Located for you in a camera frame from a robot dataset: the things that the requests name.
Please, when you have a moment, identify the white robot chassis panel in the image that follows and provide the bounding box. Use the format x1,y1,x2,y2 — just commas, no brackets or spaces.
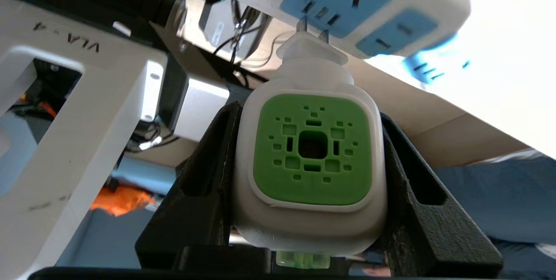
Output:
0,0,169,280

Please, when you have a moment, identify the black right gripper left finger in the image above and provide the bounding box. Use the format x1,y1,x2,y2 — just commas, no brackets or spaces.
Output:
136,101,244,267

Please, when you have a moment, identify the orange crumpled item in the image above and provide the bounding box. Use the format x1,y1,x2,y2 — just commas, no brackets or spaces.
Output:
90,184,157,217

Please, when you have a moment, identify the green mosquito repellent plug-in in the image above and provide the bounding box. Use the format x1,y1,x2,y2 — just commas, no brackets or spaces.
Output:
232,15,388,270

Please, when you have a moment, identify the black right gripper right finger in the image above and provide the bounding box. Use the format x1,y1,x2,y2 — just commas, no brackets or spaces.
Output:
378,113,503,277

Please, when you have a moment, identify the grey power adapter box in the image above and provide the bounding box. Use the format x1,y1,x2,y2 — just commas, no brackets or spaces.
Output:
199,0,238,48

